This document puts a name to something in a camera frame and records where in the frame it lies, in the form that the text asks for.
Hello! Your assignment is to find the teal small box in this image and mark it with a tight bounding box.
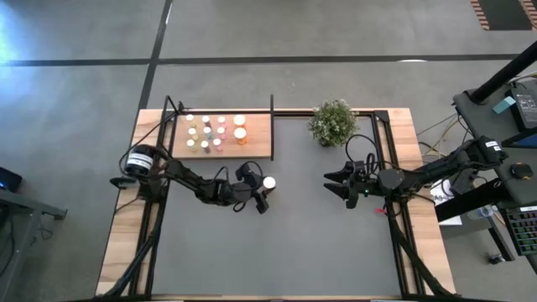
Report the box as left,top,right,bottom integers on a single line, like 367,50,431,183
492,96,517,116

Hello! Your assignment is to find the black pole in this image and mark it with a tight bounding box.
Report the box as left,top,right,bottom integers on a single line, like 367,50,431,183
468,40,537,105

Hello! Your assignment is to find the grey table mat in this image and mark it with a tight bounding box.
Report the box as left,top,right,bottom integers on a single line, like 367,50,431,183
150,116,402,298

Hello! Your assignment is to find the black metal shelf frame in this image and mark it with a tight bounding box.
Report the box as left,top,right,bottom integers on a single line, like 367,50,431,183
161,91,274,161

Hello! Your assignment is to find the wooden shelf board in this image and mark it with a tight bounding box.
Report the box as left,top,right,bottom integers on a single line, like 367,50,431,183
172,112,273,159

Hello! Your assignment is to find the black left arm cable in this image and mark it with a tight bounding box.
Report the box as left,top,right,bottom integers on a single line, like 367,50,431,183
209,160,266,213

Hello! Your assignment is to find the dark metal side table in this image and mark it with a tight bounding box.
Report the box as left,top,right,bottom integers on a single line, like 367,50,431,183
0,188,69,302

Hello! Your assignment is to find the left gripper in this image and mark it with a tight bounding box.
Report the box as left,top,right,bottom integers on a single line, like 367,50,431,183
228,162,278,203

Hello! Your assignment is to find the black aluminium rig frame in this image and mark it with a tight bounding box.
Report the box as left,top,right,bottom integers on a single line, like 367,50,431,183
95,92,458,302

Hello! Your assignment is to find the black desk leg frame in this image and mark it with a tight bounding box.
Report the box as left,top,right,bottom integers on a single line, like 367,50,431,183
434,178,517,263

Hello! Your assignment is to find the black device white label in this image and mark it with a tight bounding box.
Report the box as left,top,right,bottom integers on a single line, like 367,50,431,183
505,79,537,132

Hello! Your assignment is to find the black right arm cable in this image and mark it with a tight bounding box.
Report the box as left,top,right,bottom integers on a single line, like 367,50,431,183
344,133,381,174

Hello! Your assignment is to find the black floor mat striped border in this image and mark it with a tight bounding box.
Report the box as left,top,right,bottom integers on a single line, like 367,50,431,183
469,0,537,32

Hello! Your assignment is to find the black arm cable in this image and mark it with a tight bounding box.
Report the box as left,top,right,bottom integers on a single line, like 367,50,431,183
344,133,381,174
209,160,266,213

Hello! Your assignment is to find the white paper sheet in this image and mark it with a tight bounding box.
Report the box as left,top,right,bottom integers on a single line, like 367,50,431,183
430,180,465,227

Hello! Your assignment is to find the dark grey side desk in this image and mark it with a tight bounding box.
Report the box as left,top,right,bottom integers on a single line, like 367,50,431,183
451,77,537,209

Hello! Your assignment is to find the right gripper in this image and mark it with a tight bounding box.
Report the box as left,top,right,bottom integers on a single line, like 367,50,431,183
323,160,381,211

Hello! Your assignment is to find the black computer mouse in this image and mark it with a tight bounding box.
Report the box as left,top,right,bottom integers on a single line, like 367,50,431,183
509,162,534,181

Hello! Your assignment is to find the backlit black keyboard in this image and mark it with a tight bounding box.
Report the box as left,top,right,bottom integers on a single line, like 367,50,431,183
502,205,537,258

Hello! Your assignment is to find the black computer blue light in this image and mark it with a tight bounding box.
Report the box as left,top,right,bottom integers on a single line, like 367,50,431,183
0,166,24,194

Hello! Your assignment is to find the green potted plant black pot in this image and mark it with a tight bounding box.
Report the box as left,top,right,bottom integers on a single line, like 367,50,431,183
306,98,360,149

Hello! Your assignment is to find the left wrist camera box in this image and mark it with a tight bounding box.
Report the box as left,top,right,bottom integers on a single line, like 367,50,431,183
253,192,271,216

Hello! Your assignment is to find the clear plastic water bottle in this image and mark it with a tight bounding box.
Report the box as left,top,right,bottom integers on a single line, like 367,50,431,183
466,204,496,221

